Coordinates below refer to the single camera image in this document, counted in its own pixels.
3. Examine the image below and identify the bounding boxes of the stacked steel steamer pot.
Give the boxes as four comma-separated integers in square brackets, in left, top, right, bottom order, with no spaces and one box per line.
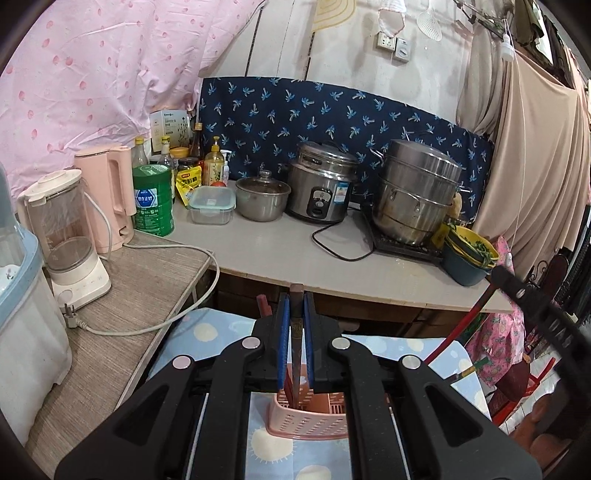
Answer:
[369,138,465,246]

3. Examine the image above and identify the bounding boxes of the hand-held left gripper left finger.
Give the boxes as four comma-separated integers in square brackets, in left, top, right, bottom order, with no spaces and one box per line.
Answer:
[54,292,291,480]

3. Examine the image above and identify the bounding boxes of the blue dotted tablecloth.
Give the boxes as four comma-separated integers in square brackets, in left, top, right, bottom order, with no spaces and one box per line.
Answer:
[157,308,490,480]

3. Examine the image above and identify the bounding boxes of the white slotted ladle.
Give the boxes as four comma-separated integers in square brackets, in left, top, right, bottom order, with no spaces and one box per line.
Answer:
[416,0,443,38]

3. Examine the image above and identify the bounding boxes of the navy floral cloth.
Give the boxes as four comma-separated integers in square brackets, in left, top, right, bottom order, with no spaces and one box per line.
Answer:
[196,76,495,222]

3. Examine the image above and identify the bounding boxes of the yellow plastic bowl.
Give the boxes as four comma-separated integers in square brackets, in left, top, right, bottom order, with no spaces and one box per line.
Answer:
[443,222,500,268]

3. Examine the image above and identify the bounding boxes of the pink floral garment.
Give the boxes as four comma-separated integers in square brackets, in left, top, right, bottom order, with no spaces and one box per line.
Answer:
[464,235,529,388]

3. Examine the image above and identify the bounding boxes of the pink perforated chopstick holder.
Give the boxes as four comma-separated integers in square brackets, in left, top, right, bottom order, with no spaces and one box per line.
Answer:
[265,390,352,439]

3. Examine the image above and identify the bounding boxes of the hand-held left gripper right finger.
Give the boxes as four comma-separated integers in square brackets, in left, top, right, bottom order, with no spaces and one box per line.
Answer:
[304,293,541,480]

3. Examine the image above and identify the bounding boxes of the clear plastic food container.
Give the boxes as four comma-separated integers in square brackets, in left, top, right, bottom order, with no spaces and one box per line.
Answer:
[187,185,236,225]

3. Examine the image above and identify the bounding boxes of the red plastic stool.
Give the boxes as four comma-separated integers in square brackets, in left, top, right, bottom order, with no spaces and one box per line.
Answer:
[489,357,555,425]

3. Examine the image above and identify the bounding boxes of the pink electric kettle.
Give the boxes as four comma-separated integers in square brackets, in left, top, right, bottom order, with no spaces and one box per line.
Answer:
[74,144,137,254]

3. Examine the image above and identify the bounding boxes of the red chopstick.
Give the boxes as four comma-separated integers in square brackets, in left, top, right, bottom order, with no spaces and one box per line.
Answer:
[424,282,491,365]

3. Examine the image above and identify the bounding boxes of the clear glass bottle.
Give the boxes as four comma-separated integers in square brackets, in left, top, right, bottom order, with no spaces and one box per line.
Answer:
[157,136,176,185]

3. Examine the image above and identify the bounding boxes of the white pull cord switch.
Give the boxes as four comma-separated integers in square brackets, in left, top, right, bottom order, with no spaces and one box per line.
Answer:
[501,18,532,278]

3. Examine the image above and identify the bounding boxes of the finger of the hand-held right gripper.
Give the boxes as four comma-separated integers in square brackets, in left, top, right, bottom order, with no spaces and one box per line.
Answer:
[490,265,591,356]

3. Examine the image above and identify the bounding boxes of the beige hanging curtain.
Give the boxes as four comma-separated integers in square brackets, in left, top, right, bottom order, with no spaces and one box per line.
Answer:
[457,28,591,278]

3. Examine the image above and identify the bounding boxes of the black power cord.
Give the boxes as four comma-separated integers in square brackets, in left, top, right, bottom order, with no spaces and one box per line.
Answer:
[311,208,375,263]

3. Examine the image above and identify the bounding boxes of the white blender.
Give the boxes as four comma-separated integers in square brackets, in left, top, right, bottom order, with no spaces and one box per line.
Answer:
[17,168,112,311]

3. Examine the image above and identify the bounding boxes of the yellow snack packet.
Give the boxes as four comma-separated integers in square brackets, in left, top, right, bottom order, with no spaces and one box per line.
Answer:
[174,168,204,208]

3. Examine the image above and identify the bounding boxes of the dark metal chair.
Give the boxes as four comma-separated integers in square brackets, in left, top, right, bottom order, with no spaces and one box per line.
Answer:
[524,247,591,444]

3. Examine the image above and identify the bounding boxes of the black induction cooker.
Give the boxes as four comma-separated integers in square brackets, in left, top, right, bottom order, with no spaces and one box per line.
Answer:
[360,205,446,265]

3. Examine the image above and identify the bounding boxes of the grey kitchen counter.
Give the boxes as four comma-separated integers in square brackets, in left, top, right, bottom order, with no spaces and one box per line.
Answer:
[171,203,515,315]

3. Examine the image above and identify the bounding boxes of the silver rice cooker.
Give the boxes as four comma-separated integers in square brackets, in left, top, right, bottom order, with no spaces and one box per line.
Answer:
[285,141,361,224]

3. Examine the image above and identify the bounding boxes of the green tin can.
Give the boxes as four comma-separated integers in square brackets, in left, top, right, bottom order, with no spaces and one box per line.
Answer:
[132,164,176,237]

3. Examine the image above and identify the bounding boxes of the white power cord with plug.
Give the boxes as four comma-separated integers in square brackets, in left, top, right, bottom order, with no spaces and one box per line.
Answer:
[62,203,218,335]

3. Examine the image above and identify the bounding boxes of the white carton box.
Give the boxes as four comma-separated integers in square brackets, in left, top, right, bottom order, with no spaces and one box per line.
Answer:
[148,110,189,155]

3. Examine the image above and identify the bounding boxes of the stacked plastic bowls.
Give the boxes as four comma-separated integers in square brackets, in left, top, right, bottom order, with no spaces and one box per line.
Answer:
[442,226,499,287]

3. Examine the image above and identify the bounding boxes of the clear bottle with yellow cap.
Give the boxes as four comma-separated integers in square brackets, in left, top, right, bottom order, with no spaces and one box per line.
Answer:
[131,136,149,168]

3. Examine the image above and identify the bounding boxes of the pink dotted curtain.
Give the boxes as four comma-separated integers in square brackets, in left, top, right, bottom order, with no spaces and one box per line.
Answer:
[0,0,269,195]

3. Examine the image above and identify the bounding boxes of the yellow pump bottle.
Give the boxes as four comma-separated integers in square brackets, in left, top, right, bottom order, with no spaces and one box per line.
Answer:
[202,136,226,186]

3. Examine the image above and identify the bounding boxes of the woven grey side table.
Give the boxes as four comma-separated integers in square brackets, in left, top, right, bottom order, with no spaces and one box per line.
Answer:
[23,231,220,478]

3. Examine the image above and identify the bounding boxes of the white and blue appliance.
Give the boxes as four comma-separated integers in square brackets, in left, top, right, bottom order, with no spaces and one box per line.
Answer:
[0,166,74,446]

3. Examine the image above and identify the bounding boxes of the small pot with glass lid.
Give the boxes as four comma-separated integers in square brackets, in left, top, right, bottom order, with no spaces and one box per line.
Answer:
[235,169,291,222]

